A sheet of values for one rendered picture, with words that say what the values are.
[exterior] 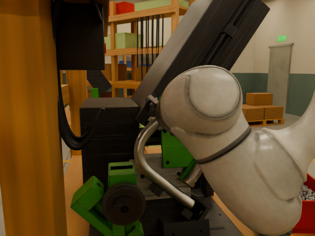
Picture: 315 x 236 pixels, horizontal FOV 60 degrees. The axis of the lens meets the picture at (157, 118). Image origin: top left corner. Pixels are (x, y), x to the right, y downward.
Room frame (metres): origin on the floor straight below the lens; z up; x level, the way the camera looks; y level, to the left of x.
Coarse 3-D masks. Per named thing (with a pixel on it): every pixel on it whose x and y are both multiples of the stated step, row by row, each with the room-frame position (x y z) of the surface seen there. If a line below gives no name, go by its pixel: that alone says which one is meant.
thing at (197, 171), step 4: (196, 164) 0.74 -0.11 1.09; (192, 168) 0.74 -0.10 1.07; (196, 168) 0.73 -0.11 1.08; (200, 168) 0.73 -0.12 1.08; (188, 172) 0.74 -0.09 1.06; (192, 172) 0.73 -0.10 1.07; (196, 172) 0.73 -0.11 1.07; (200, 172) 0.73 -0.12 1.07; (188, 176) 0.73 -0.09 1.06; (192, 176) 0.72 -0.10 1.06; (196, 176) 0.73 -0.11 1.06; (184, 180) 0.72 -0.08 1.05; (188, 180) 0.72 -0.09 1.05; (192, 180) 0.72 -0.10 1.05; (196, 180) 0.73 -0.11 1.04; (188, 184) 0.72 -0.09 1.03; (192, 184) 0.71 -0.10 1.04
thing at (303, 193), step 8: (304, 184) 1.09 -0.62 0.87; (312, 184) 1.04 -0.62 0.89; (304, 192) 0.98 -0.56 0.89; (312, 192) 1.01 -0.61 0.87; (304, 200) 0.85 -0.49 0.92; (312, 200) 0.85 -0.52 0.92; (304, 208) 0.85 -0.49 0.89; (312, 208) 0.85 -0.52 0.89; (304, 216) 0.85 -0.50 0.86; (312, 216) 0.85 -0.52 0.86; (296, 224) 0.85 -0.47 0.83; (304, 224) 0.85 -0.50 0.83; (312, 224) 0.85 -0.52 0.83; (296, 232) 0.85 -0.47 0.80; (304, 232) 0.85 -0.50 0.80; (312, 232) 0.85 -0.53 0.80
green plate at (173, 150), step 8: (160, 96) 0.80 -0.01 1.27; (160, 136) 0.85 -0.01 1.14; (168, 136) 0.78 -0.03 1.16; (168, 144) 0.77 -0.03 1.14; (176, 144) 0.77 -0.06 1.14; (168, 152) 0.76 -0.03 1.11; (176, 152) 0.77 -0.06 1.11; (184, 152) 0.77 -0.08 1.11; (168, 160) 0.76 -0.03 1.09; (176, 160) 0.76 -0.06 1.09; (184, 160) 0.77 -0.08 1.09
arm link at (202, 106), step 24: (192, 72) 0.37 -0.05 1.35; (216, 72) 0.36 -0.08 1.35; (168, 96) 0.39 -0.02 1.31; (192, 96) 0.34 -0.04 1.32; (216, 96) 0.34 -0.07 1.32; (240, 96) 0.35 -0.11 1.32; (168, 120) 0.41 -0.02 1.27; (192, 120) 0.35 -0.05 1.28; (216, 120) 0.34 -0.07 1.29; (240, 120) 0.39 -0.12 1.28; (192, 144) 0.39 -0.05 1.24; (216, 144) 0.38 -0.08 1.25
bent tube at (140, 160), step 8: (152, 120) 0.75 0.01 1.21; (144, 128) 0.74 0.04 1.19; (152, 128) 0.74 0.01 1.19; (144, 136) 0.73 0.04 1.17; (136, 144) 0.72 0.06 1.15; (144, 144) 0.73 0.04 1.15; (136, 152) 0.72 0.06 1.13; (136, 160) 0.71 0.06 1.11; (144, 160) 0.72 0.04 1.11; (144, 168) 0.71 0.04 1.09; (152, 176) 0.70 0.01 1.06; (160, 176) 0.71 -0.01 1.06; (160, 184) 0.70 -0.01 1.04; (168, 184) 0.71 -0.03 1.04; (168, 192) 0.70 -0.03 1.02; (176, 192) 0.70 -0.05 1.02; (176, 200) 0.71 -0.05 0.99; (184, 200) 0.70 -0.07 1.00; (192, 200) 0.71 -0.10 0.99
